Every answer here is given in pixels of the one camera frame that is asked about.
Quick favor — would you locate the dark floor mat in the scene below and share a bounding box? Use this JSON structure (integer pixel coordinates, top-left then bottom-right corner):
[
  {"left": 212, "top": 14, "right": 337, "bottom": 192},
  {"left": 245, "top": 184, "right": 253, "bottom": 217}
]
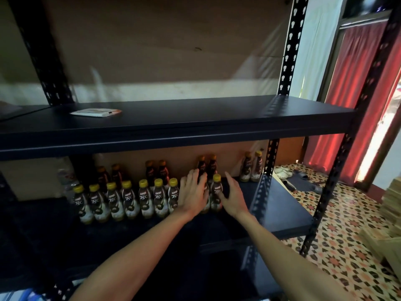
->
[{"left": 274, "top": 166, "right": 324, "bottom": 194}]

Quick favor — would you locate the black metal shelf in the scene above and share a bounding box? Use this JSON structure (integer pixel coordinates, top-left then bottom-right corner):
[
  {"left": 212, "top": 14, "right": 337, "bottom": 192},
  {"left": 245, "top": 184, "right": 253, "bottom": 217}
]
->
[
  {"left": 0, "top": 0, "right": 401, "bottom": 301},
  {"left": 0, "top": 100, "right": 76, "bottom": 301}
]

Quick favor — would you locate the person's left hand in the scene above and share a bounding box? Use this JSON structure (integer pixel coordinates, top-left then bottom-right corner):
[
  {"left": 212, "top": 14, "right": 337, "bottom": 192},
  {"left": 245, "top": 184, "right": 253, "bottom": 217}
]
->
[{"left": 177, "top": 170, "right": 209, "bottom": 221}]

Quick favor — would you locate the person's right forearm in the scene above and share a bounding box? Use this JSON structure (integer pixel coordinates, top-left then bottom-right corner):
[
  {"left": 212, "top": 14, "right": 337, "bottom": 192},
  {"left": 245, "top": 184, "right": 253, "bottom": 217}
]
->
[{"left": 235, "top": 213, "right": 355, "bottom": 301}]

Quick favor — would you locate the person's left forearm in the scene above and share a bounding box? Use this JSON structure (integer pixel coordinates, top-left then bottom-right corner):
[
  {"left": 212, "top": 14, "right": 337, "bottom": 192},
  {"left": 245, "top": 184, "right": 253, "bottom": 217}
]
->
[{"left": 69, "top": 210, "right": 194, "bottom": 301}]

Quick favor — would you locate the flat white orange packet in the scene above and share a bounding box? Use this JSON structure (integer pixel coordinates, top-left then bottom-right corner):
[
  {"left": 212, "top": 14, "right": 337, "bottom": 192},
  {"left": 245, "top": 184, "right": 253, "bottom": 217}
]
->
[{"left": 69, "top": 107, "right": 124, "bottom": 118}]

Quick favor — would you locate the clear water bottle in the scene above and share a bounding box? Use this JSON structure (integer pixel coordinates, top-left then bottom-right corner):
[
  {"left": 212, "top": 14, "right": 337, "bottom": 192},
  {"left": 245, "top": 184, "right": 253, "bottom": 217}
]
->
[{"left": 57, "top": 160, "right": 80, "bottom": 204}]

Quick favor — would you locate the person's right hand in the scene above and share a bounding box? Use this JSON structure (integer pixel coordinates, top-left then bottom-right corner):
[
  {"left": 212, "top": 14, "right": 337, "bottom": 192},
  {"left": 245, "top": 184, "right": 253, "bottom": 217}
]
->
[{"left": 217, "top": 171, "right": 251, "bottom": 222}]

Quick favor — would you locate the red curtain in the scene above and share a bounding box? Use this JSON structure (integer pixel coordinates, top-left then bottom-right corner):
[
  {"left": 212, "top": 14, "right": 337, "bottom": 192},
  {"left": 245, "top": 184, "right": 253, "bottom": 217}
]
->
[{"left": 303, "top": 20, "right": 401, "bottom": 187}]

